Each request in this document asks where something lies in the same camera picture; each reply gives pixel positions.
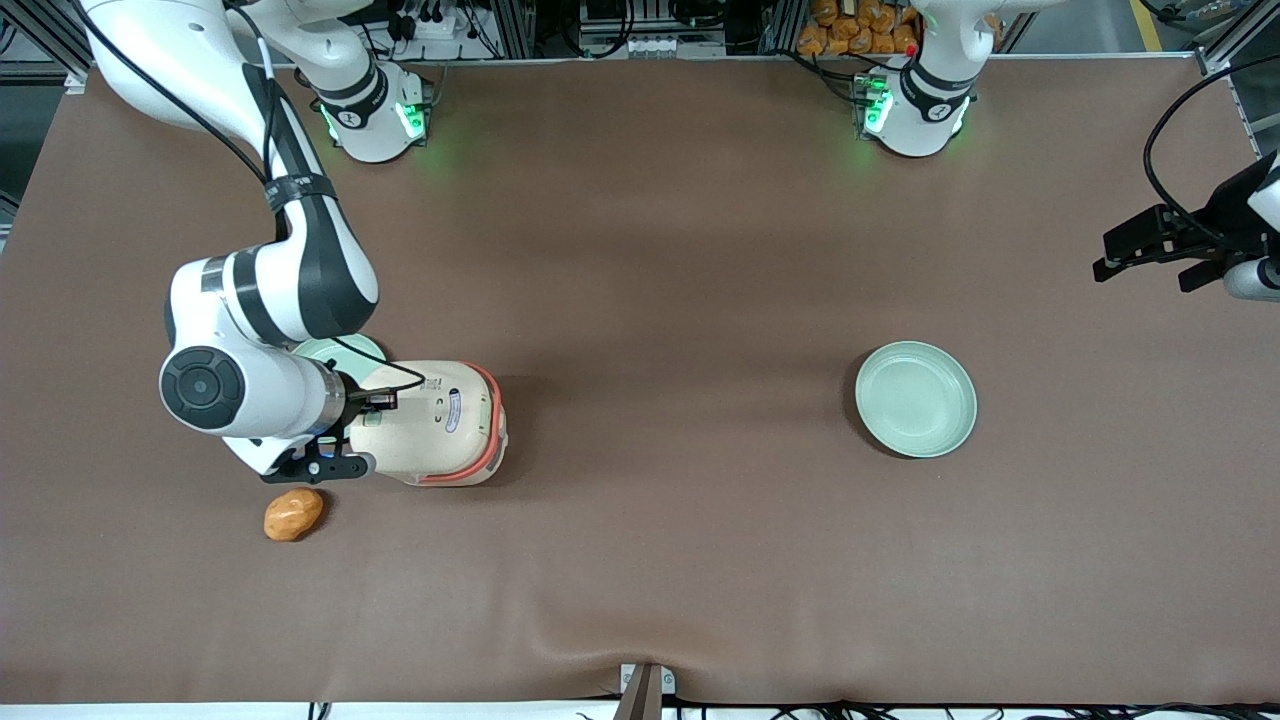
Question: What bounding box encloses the white power strip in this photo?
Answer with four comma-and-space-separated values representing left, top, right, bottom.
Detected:
395, 8, 483, 43

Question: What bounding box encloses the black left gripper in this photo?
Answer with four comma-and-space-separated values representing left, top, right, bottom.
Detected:
1092, 150, 1280, 294

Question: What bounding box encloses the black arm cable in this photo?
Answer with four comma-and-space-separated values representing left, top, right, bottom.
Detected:
1143, 55, 1280, 251
72, 0, 427, 393

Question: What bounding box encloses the brown table cover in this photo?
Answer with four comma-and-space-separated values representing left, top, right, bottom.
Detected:
0, 58, 1280, 707

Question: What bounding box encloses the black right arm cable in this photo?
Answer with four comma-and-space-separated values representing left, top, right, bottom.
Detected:
72, 0, 427, 393

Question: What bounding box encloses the bag of orange breads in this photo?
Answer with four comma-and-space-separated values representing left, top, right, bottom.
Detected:
796, 0, 921, 57

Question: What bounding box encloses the cream rice cooker orange trim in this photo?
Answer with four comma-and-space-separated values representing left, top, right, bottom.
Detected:
345, 359, 509, 488

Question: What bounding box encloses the brown potato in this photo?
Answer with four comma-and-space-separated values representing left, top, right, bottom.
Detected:
263, 487, 325, 543

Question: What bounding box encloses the metal camera mount clamp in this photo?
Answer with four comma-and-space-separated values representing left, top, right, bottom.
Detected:
612, 662, 677, 720

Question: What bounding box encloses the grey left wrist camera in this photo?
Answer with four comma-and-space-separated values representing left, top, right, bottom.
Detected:
1223, 257, 1280, 303

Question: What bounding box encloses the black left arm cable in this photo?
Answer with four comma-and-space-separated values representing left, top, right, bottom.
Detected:
1143, 55, 1280, 251

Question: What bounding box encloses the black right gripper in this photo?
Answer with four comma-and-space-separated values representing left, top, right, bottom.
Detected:
262, 376, 401, 487

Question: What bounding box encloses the pale green plate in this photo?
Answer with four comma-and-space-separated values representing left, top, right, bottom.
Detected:
854, 341, 979, 460
293, 334, 389, 367

